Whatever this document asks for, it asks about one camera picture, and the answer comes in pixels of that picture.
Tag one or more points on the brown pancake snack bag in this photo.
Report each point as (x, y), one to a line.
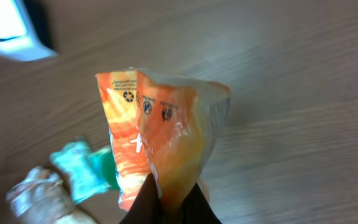
(41, 199)

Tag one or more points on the orange snack packet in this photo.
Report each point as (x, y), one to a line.
(162, 125)

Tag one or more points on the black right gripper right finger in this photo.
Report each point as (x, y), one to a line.
(196, 209)

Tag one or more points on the white barcode scanner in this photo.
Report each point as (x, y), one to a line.
(24, 31)

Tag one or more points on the teal tissue pack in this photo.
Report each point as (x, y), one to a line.
(77, 161)

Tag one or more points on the green lid jar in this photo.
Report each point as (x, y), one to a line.
(108, 169)

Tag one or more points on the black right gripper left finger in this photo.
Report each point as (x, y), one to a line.
(146, 206)

